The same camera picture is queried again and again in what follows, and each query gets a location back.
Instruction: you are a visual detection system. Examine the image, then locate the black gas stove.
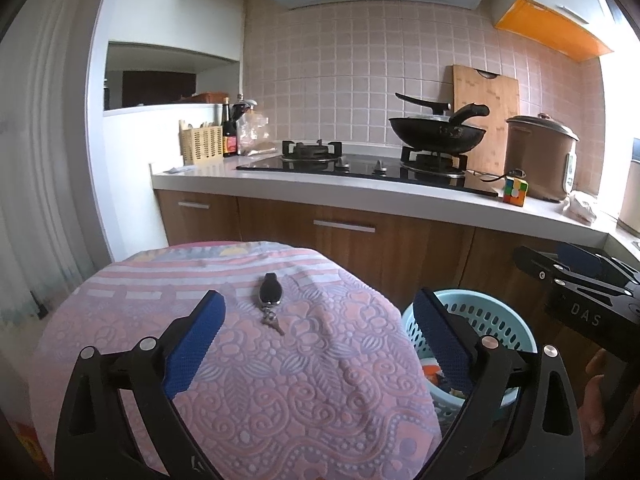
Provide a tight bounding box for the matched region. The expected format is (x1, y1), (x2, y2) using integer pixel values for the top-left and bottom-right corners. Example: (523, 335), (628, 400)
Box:
(235, 139), (501, 198)

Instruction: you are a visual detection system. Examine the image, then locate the glass pan lid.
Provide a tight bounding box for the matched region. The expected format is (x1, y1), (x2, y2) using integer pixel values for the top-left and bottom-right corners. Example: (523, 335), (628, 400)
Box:
(395, 92), (453, 123)

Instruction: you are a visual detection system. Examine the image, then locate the colourful puzzle cube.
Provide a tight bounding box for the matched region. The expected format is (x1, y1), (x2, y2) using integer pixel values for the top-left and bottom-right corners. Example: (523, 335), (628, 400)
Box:
(502, 176), (529, 207)

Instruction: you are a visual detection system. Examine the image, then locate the red plastic item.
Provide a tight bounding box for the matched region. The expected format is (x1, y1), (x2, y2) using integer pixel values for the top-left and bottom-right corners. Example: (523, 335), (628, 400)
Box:
(15, 420), (51, 480)

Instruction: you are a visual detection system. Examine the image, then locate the wooden kitchen cabinet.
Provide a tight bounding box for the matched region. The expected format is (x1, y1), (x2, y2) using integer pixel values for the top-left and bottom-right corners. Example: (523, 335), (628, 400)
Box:
(152, 187), (616, 356)

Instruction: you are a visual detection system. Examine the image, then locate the black car key fob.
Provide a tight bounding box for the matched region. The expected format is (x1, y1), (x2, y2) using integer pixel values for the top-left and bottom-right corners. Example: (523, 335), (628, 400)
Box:
(258, 272), (286, 337)

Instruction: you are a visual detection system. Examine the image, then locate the light blue plastic basket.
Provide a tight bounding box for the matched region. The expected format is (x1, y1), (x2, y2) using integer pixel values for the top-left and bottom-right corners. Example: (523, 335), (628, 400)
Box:
(400, 289), (538, 423)

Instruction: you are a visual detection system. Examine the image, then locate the brown rice cooker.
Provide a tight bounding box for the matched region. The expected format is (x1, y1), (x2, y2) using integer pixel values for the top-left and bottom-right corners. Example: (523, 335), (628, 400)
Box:
(504, 114), (581, 204)

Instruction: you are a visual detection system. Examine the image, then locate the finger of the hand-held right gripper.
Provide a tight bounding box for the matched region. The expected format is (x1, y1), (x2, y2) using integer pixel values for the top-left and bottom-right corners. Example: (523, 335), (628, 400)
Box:
(557, 241), (640, 291)
(515, 246), (640, 307)

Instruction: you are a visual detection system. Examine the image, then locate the white plastic bag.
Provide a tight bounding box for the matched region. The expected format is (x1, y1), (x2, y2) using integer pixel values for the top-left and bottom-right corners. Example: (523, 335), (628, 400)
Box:
(562, 191), (598, 226)

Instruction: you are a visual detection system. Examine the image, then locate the person's right hand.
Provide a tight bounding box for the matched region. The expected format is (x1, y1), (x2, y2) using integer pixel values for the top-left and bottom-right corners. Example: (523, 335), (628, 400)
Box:
(584, 347), (625, 437)

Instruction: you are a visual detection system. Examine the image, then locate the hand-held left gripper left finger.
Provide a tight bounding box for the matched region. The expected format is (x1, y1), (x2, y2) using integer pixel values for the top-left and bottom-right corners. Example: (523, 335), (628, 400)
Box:
(52, 290), (227, 480)

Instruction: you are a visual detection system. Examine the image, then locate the dark sauce bottle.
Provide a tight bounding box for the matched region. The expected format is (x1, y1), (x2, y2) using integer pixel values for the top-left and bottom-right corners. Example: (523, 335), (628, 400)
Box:
(221, 97), (240, 157)

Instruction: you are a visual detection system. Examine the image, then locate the wooden cutting board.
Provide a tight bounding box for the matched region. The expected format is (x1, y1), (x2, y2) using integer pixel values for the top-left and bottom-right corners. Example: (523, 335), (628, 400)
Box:
(452, 64), (521, 173)

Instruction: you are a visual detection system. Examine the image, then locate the cream plastic utensil basket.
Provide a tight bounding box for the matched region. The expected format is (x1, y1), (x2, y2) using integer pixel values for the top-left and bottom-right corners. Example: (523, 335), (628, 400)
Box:
(179, 119), (224, 166)

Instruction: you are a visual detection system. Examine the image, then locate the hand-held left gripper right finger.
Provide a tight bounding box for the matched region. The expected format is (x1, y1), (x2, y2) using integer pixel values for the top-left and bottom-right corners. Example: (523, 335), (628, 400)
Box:
(412, 287), (586, 480)

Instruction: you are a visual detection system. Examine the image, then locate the pink patterned tablecloth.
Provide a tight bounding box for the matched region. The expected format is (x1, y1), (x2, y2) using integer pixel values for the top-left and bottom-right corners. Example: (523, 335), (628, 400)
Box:
(30, 241), (443, 480)

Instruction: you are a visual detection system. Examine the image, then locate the black wok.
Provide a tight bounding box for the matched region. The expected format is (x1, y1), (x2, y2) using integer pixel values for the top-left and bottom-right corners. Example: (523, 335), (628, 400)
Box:
(389, 103), (491, 156)

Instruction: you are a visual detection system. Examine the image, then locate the white kitchen countertop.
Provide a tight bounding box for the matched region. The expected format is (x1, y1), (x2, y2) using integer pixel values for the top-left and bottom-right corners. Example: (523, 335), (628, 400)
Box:
(150, 152), (640, 251)

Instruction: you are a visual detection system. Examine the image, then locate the white curtain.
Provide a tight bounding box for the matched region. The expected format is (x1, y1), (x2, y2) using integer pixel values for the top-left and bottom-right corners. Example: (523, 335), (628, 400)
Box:
(0, 10), (101, 321)

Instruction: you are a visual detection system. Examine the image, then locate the clear plastic food bag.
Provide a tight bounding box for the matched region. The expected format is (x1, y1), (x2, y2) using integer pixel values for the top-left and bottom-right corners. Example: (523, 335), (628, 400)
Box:
(237, 100), (278, 157)

